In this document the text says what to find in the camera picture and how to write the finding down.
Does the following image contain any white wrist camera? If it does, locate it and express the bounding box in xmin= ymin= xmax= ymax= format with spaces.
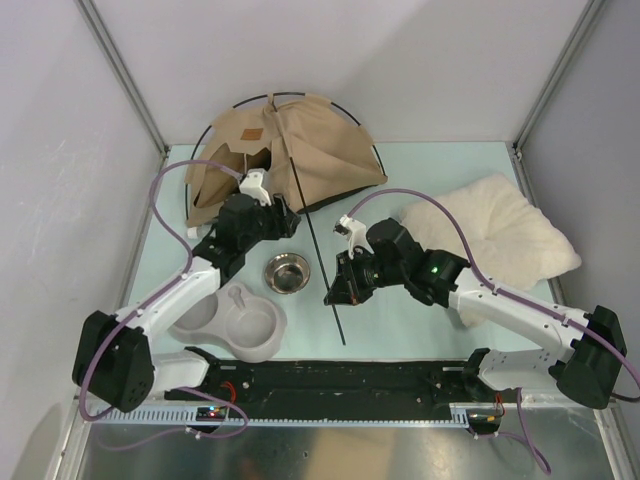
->
xmin=334 ymin=215 xmax=372 ymax=261
xmin=239 ymin=168 xmax=272 ymax=206

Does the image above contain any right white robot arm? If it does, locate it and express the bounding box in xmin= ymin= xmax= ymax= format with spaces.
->
xmin=324 ymin=215 xmax=627 ymax=409

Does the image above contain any white fluffy pillow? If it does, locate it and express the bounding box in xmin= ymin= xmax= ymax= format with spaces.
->
xmin=398 ymin=173 xmax=584 ymax=329

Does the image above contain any beige fabric pet tent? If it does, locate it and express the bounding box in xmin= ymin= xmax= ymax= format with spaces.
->
xmin=184 ymin=92 xmax=390 ymax=239

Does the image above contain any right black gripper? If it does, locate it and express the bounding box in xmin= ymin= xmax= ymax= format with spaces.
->
xmin=325 ymin=246 xmax=406 ymax=306

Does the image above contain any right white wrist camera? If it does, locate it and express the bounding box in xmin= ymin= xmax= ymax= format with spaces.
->
xmin=334 ymin=215 xmax=372 ymax=261

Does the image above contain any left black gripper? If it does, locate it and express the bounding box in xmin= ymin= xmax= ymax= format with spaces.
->
xmin=239 ymin=194 xmax=300 ymax=252

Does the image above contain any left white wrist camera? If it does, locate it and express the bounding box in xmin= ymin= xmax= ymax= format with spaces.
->
xmin=239 ymin=168 xmax=272 ymax=206

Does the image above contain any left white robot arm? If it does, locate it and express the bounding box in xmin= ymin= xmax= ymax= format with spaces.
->
xmin=72 ymin=194 xmax=300 ymax=413

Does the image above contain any grey double pet feeder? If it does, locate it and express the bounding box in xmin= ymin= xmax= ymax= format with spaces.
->
xmin=169 ymin=282 xmax=287 ymax=363

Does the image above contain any steel pet bowl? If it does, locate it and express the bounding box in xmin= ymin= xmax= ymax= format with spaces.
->
xmin=264 ymin=252 xmax=311 ymax=295

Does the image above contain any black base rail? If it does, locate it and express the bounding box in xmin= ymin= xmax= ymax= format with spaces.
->
xmin=196 ymin=360 xmax=474 ymax=422

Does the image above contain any black tent pole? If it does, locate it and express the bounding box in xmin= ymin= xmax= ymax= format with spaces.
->
xmin=183 ymin=90 xmax=387 ymax=221
xmin=269 ymin=92 xmax=349 ymax=346

